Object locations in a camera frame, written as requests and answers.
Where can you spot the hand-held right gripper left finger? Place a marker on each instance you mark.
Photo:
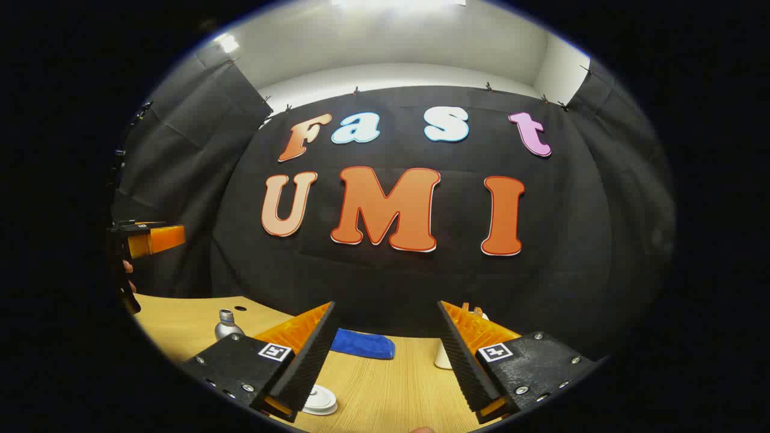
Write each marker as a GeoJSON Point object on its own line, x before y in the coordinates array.
{"type": "Point", "coordinates": [313, 355]}

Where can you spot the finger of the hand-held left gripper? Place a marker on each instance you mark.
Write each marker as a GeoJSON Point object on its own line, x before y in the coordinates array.
{"type": "Point", "coordinates": [159, 239]}

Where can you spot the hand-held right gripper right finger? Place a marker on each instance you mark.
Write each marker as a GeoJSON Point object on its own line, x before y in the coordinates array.
{"type": "Point", "coordinates": [466, 361]}

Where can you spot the white teacup lid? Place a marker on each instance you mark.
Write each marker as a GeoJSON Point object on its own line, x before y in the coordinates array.
{"type": "Point", "coordinates": [319, 397]}

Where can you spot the silver water bottle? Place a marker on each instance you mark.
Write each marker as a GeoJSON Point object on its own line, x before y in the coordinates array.
{"type": "Point", "coordinates": [227, 328]}

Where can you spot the cream toaster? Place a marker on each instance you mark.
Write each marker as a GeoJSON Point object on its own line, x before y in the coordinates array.
{"type": "Point", "coordinates": [443, 356]}

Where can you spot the blue folded towel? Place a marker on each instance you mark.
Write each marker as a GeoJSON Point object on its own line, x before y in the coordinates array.
{"type": "Point", "coordinates": [364, 344]}

